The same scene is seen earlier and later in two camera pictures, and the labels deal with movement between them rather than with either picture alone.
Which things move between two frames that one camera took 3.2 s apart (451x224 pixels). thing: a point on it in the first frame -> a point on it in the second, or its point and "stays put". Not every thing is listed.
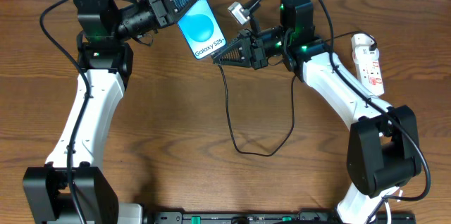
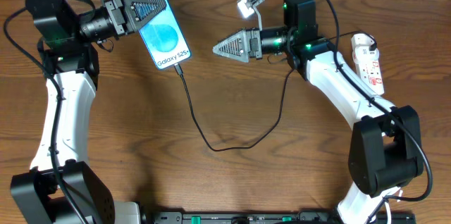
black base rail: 271,218 stays put
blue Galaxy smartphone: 198,25 -> 163,35
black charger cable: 374,45 -> 281,104
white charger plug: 363,54 stays put
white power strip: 371,72 stays put
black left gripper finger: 178,1 -> 141,10
